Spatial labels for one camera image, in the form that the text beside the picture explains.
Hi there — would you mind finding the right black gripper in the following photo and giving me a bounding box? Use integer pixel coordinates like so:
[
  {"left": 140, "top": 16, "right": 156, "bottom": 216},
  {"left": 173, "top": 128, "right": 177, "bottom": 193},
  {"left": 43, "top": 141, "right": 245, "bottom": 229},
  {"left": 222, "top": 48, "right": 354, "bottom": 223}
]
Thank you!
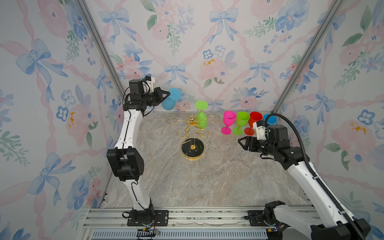
[{"left": 238, "top": 136, "right": 277, "bottom": 158}]

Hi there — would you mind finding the blue wine glass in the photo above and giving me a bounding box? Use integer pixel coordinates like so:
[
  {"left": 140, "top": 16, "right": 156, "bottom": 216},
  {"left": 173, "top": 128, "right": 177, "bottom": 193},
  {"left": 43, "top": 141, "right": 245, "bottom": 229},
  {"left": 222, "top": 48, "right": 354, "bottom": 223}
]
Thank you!
[
  {"left": 162, "top": 88, "right": 181, "bottom": 111},
  {"left": 263, "top": 114, "right": 277, "bottom": 126}
]

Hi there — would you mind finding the green wine glass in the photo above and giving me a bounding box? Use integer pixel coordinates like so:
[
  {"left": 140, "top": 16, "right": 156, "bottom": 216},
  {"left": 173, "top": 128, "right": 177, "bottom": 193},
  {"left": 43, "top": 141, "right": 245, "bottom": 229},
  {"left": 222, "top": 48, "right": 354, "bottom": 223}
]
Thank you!
[
  {"left": 195, "top": 101, "right": 209, "bottom": 129},
  {"left": 233, "top": 112, "right": 250, "bottom": 136}
]

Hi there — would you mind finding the red wine glass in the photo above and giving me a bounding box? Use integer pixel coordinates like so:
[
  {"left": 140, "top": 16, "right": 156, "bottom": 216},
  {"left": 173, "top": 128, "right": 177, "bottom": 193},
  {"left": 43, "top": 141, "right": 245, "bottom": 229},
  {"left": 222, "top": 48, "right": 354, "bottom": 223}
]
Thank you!
[{"left": 244, "top": 112, "right": 263, "bottom": 136}]

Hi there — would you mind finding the pink wine glass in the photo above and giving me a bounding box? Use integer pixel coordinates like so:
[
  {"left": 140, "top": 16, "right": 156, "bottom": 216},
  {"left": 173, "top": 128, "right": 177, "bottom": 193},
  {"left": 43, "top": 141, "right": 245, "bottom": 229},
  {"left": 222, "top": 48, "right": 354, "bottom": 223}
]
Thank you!
[{"left": 221, "top": 111, "right": 237, "bottom": 135}]

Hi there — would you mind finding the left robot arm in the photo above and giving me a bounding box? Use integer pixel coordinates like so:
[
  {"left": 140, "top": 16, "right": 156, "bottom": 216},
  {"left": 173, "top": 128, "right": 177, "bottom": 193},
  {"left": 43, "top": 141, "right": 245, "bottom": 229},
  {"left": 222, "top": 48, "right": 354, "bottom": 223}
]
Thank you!
[{"left": 107, "top": 76, "right": 170, "bottom": 226}]

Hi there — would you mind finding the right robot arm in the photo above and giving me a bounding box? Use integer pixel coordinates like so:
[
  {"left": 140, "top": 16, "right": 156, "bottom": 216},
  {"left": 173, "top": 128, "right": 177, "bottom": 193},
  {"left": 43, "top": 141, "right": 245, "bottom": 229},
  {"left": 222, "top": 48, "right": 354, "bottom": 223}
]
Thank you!
[{"left": 238, "top": 125, "right": 371, "bottom": 240}]

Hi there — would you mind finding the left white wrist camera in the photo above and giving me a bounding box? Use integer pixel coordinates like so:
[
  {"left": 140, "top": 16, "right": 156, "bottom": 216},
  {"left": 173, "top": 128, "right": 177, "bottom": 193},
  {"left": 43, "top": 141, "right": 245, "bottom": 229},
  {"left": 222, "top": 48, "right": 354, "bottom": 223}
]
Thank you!
[{"left": 144, "top": 76, "right": 156, "bottom": 93}]

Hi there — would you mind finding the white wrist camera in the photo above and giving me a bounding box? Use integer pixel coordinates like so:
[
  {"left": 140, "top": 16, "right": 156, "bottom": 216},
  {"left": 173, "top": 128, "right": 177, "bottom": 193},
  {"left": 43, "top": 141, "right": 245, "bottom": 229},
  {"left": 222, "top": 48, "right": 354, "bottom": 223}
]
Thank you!
[
  {"left": 253, "top": 120, "right": 266, "bottom": 140},
  {"left": 144, "top": 76, "right": 156, "bottom": 93}
]

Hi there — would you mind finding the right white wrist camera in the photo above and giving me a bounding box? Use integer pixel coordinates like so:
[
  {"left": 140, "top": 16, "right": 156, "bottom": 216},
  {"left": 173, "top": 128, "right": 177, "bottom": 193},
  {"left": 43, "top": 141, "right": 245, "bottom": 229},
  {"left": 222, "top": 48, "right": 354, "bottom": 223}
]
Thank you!
[{"left": 253, "top": 120, "right": 266, "bottom": 140}]

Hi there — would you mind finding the gold wire glass rack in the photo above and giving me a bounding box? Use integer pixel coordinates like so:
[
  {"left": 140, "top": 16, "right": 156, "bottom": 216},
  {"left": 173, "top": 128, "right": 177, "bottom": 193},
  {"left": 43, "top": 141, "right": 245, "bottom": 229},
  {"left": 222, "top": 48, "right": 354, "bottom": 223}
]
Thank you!
[{"left": 167, "top": 105, "right": 218, "bottom": 161}]

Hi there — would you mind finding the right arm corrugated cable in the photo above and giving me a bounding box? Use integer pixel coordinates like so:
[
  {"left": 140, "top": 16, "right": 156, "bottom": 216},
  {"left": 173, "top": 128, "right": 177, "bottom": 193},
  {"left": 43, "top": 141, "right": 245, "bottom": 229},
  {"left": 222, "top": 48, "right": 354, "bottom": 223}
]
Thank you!
[{"left": 263, "top": 113, "right": 367, "bottom": 240}]

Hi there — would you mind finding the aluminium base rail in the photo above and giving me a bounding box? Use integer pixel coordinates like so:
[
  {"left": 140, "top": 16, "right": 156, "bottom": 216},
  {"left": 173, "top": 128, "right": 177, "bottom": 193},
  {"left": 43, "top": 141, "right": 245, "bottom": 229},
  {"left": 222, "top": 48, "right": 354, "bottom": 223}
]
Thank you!
[{"left": 83, "top": 205, "right": 334, "bottom": 240}]

